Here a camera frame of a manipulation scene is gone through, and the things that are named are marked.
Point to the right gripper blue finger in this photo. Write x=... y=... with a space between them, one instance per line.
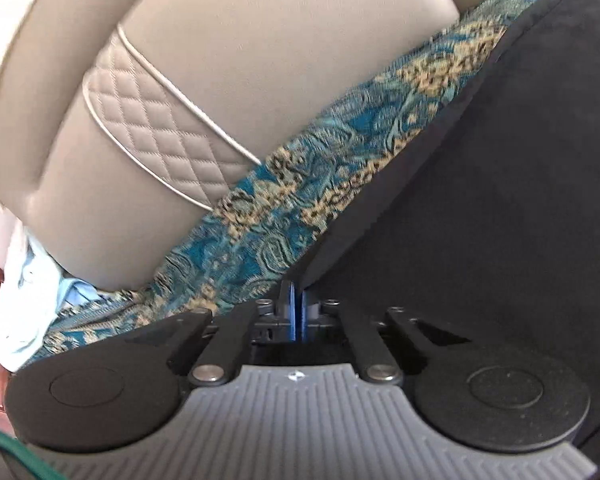
x=309 y=311
x=286 y=310

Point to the black pants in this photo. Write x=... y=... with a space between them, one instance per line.
x=473 y=258

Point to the teal paisley sofa throw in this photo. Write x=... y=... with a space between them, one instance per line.
x=277 y=212

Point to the light blue cloth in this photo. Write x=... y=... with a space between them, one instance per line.
x=33 y=292

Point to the beige leather sofa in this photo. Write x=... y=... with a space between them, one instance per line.
x=122 y=122

